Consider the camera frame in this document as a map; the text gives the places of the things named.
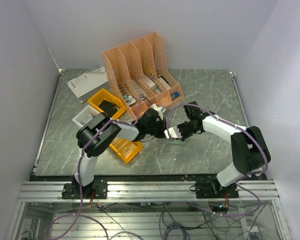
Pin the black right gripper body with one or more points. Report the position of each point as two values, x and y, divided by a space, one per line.
186 130

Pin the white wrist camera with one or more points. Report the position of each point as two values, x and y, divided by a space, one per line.
173 133
160 109

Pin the white paper booklet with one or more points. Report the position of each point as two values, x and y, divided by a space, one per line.
89 83

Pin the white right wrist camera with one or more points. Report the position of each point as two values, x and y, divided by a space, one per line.
173 133

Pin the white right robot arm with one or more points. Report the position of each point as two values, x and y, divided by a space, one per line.
249 150

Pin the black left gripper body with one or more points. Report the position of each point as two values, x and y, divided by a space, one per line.
158 129

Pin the yellow bin with black items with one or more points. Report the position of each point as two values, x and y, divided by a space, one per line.
106 102

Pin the peach plastic file organizer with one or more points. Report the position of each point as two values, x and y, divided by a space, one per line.
139 67

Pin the aluminium frame rail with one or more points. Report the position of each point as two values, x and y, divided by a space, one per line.
147 191

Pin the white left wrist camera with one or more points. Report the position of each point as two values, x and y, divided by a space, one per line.
160 109

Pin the white stapler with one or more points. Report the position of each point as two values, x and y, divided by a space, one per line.
129 100

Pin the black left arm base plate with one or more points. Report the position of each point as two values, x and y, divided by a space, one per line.
94 190

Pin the blue capped bottle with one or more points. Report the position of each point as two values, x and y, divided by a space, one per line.
175 95

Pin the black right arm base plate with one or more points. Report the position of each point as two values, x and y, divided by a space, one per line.
213 190

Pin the white bin with cards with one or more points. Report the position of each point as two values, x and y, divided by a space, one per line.
85 115

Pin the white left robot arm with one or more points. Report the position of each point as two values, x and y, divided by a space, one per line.
95 137

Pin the yellow bin with cards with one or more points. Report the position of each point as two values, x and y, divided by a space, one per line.
125 149

